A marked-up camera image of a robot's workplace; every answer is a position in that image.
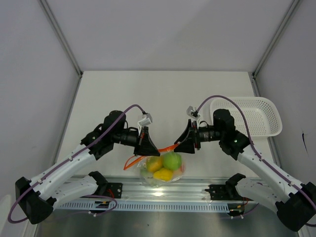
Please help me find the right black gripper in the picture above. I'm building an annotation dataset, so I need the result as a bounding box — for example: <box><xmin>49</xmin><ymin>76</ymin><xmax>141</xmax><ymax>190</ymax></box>
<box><xmin>174</xmin><ymin>119</ymin><xmax>224</xmax><ymax>154</ymax></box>

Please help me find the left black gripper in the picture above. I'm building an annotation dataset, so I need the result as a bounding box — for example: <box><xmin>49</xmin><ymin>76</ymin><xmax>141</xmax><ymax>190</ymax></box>
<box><xmin>112</xmin><ymin>125</ymin><xmax>160</xmax><ymax>156</ymax></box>

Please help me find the yellow green mango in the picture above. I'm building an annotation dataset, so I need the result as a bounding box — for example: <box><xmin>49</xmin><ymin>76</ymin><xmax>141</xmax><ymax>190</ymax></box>
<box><xmin>146</xmin><ymin>157</ymin><xmax>163</xmax><ymax>173</ymax></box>

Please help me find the clear zip top bag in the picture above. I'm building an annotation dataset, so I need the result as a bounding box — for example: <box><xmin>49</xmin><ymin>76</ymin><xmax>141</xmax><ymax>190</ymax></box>
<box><xmin>123</xmin><ymin>144</ymin><xmax>186</xmax><ymax>187</ymax></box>

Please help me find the green apple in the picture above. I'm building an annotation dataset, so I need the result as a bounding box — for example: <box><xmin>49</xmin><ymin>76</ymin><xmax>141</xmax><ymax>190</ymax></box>
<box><xmin>162</xmin><ymin>152</ymin><xmax>182</xmax><ymax>171</ymax></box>

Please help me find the orange pink peach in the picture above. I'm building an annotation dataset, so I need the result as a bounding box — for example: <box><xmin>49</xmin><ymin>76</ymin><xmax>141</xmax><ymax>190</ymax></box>
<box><xmin>179</xmin><ymin>164</ymin><xmax>185</xmax><ymax>173</ymax></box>

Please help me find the white cauliflower with leaves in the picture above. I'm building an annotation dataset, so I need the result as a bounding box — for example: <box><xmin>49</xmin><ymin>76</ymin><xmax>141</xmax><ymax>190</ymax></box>
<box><xmin>140</xmin><ymin>169</ymin><xmax>163</xmax><ymax>187</ymax></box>

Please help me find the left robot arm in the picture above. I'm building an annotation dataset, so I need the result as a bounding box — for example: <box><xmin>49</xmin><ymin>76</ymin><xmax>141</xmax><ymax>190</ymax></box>
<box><xmin>15</xmin><ymin>110</ymin><xmax>160</xmax><ymax>224</ymax></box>

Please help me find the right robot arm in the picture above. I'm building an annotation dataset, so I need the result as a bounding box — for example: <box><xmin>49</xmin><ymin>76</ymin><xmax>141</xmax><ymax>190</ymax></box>
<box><xmin>174</xmin><ymin>109</ymin><xmax>316</xmax><ymax>232</ymax></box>

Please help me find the white perforated plastic basket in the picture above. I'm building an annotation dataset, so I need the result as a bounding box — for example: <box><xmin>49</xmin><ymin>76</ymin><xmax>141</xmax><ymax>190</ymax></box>
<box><xmin>210</xmin><ymin>97</ymin><xmax>282</xmax><ymax>139</ymax></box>

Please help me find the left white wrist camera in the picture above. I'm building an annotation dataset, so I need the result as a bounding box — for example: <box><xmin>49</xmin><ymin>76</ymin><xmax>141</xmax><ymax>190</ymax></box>
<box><xmin>137</xmin><ymin>113</ymin><xmax>153</xmax><ymax>134</ymax></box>

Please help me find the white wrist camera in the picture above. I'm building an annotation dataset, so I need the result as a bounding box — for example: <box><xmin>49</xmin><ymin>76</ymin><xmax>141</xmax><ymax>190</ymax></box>
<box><xmin>137</xmin><ymin>113</ymin><xmax>153</xmax><ymax>134</ymax></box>
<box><xmin>186</xmin><ymin>106</ymin><xmax>201</xmax><ymax>121</ymax></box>

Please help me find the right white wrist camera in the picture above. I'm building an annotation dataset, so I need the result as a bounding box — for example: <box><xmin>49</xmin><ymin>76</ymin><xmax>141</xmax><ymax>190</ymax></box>
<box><xmin>186</xmin><ymin>106</ymin><xmax>201</xmax><ymax>121</ymax></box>

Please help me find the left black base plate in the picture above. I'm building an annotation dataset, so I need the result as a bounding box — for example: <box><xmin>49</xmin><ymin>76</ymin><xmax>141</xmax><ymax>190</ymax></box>
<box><xmin>97</xmin><ymin>183</ymin><xmax>123</xmax><ymax>199</ymax></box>

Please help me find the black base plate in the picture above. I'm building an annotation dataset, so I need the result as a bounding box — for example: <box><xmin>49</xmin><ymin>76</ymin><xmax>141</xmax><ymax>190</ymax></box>
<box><xmin>97</xmin><ymin>183</ymin><xmax>123</xmax><ymax>199</ymax></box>
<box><xmin>205</xmin><ymin>184</ymin><xmax>243</xmax><ymax>201</ymax></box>

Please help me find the aluminium mounting rail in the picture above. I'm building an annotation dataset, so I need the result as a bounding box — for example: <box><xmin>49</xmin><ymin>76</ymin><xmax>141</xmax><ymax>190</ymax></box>
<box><xmin>33</xmin><ymin>175</ymin><xmax>303</xmax><ymax>204</ymax></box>

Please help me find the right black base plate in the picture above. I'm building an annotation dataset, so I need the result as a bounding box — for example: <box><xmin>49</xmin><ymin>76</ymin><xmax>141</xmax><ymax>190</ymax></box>
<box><xmin>205</xmin><ymin>184</ymin><xmax>243</xmax><ymax>201</ymax></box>

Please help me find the white slotted cable duct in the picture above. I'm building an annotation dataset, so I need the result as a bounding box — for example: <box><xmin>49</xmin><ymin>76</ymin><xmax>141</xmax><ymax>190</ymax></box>
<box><xmin>54</xmin><ymin>200</ymin><xmax>260</xmax><ymax>213</ymax></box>

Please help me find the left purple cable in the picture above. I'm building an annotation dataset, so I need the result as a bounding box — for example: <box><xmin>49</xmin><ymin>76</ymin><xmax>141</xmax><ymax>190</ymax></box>
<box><xmin>8</xmin><ymin>104</ymin><xmax>146</xmax><ymax>223</ymax></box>

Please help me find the right aluminium frame post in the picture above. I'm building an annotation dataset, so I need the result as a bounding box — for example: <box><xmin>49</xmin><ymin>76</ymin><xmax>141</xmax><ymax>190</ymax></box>
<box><xmin>251</xmin><ymin>0</ymin><xmax>303</xmax><ymax>79</ymax></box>

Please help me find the aluminium frame post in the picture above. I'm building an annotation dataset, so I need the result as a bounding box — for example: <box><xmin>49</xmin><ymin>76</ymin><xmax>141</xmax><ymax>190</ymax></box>
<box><xmin>37</xmin><ymin>0</ymin><xmax>83</xmax><ymax>79</ymax></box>
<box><xmin>251</xmin><ymin>0</ymin><xmax>303</xmax><ymax>79</ymax></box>

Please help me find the left aluminium frame post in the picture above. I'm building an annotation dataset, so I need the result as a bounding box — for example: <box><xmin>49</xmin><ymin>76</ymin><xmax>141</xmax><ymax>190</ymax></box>
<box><xmin>37</xmin><ymin>0</ymin><xmax>83</xmax><ymax>79</ymax></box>

